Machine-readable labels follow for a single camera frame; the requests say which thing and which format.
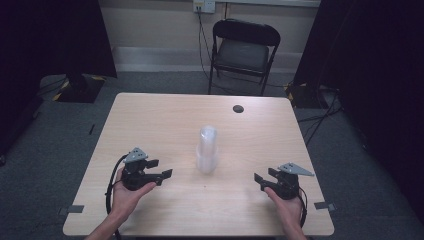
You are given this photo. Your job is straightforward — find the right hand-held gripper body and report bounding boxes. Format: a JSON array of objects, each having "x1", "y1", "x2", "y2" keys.
[{"x1": 263, "y1": 162, "x2": 315, "y2": 201}]

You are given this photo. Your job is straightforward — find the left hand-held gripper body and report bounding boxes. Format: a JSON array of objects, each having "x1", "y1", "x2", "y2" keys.
[{"x1": 120, "y1": 146, "x2": 164, "y2": 192}]

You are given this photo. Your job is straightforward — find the stack of clear plastic cups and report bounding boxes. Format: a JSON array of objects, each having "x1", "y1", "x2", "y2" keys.
[{"x1": 195, "y1": 124, "x2": 219, "y2": 175}]

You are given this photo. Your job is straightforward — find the person's left hand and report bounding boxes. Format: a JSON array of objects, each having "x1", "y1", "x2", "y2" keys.
[{"x1": 110, "y1": 176, "x2": 158, "y2": 223}]

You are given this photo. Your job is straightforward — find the person's right hand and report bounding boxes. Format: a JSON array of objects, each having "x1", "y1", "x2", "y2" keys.
[{"x1": 264, "y1": 186, "x2": 305, "y2": 234}]

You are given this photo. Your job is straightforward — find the grey tape strip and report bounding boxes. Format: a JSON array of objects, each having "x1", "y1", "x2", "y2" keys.
[
  {"x1": 58, "y1": 204, "x2": 85, "y2": 216},
  {"x1": 313, "y1": 201, "x2": 337, "y2": 212}
]

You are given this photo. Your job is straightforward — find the black stand base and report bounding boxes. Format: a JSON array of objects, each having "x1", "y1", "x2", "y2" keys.
[
  {"x1": 51, "y1": 73, "x2": 107, "y2": 104},
  {"x1": 285, "y1": 81, "x2": 334, "y2": 110}
]

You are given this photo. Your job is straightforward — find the black folding chair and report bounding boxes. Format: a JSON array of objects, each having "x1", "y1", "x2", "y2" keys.
[{"x1": 207, "y1": 18, "x2": 282, "y2": 97}]

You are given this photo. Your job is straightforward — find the black curtain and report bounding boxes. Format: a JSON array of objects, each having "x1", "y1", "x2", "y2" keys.
[
  {"x1": 0, "y1": 0, "x2": 118, "y2": 158},
  {"x1": 293, "y1": 0, "x2": 424, "y2": 224}
]

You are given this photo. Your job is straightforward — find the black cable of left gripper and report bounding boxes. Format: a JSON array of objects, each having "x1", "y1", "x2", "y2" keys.
[{"x1": 105, "y1": 154, "x2": 129, "y2": 240}]

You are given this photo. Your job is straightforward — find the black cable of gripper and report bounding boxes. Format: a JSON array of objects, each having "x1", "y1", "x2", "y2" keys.
[
  {"x1": 297, "y1": 186, "x2": 308, "y2": 229},
  {"x1": 105, "y1": 154, "x2": 129, "y2": 240}
]

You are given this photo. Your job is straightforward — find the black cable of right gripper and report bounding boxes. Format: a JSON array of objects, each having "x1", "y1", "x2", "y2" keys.
[{"x1": 297, "y1": 186, "x2": 308, "y2": 229}]

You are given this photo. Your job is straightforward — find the black cables on floor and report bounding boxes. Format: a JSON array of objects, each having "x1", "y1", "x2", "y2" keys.
[{"x1": 297, "y1": 87, "x2": 344, "y2": 147}]

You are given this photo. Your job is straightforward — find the white wall socket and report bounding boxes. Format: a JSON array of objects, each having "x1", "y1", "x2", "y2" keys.
[{"x1": 193, "y1": 0, "x2": 216, "y2": 15}]

